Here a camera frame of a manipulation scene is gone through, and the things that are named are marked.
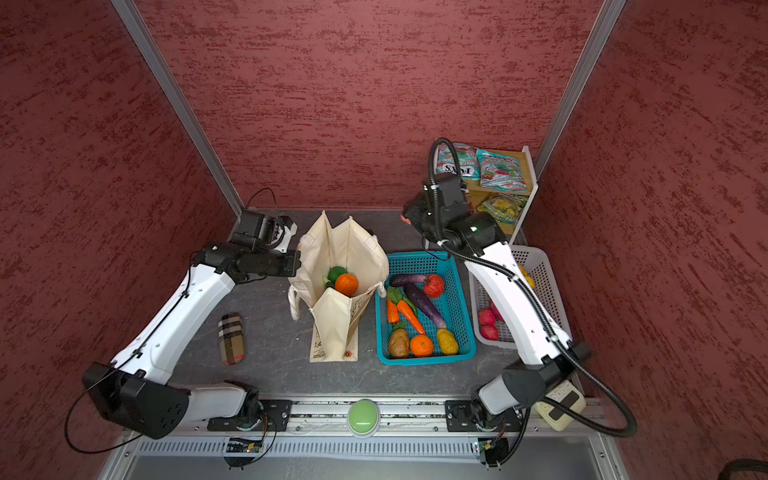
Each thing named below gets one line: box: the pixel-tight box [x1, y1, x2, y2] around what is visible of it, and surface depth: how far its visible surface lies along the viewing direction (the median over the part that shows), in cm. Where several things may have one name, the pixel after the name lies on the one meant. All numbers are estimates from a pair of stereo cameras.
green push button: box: [347, 398, 381, 439], surface depth 74 cm
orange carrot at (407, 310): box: [397, 300, 425, 335], surface depth 92 cm
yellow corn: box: [438, 328, 459, 355], surface depth 84 cm
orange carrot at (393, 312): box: [387, 299, 399, 324], surface depth 92 cm
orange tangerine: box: [410, 334, 434, 357], surface depth 83 cm
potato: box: [389, 328, 410, 357], surface depth 84 cm
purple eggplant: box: [404, 282, 446, 329], surface depth 93 cm
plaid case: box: [218, 313, 245, 365], surface depth 85 cm
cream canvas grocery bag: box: [288, 211, 389, 362], surface depth 83 cm
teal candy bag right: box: [476, 150, 529, 193], surface depth 83 cm
